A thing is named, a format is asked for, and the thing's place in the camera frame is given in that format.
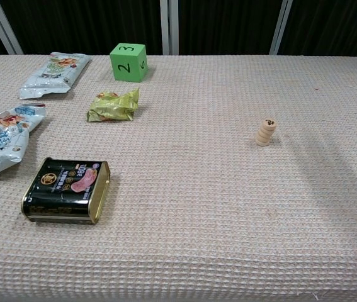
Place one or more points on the wooden chess piece black mark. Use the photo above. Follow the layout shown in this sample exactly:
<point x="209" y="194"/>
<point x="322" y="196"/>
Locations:
<point x="269" y="122"/>

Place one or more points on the beige waffle tablecloth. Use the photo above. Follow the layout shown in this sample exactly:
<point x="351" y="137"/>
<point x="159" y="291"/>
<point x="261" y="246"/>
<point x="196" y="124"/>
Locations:
<point x="197" y="204"/>

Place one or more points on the crumpled yellow-green wrapper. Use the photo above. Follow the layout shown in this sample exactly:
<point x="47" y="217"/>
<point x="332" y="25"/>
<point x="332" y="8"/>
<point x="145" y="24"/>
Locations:
<point x="112" y="107"/>

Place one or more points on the green numbered foam cube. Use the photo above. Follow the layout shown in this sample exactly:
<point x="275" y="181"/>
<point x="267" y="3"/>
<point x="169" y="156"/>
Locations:
<point x="124" y="66"/>

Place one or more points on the black square packet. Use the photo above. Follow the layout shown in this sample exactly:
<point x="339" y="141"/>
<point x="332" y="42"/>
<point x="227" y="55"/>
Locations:
<point x="61" y="188"/>

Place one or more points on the silver snack bag green print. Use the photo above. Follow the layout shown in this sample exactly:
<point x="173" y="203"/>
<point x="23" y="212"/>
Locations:
<point x="52" y="75"/>

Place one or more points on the grey partition post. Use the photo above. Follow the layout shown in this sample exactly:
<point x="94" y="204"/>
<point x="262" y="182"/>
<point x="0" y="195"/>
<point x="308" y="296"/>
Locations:
<point x="3" y="28"/>
<point x="168" y="28"/>
<point x="280" y="28"/>

